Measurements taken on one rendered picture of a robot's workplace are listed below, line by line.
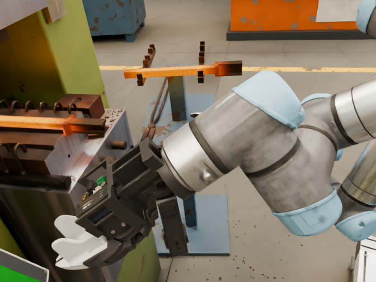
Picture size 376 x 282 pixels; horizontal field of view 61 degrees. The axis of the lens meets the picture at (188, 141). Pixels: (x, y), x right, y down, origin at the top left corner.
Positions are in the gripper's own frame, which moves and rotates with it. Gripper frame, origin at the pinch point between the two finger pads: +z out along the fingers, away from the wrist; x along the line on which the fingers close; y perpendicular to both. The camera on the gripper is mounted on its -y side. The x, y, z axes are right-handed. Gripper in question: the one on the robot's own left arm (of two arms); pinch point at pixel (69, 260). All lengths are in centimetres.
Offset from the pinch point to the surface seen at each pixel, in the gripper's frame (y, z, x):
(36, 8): 20, -8, -49
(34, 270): -2.5, 10.4, -5.5
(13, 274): 1.3, 9.7, -2.9
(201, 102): -52, -20, -94
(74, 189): -10.7, 11.9, -31.5
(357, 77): -204, -140, -205
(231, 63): -30, -38, -67
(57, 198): -9.8, 16.4, -31.1
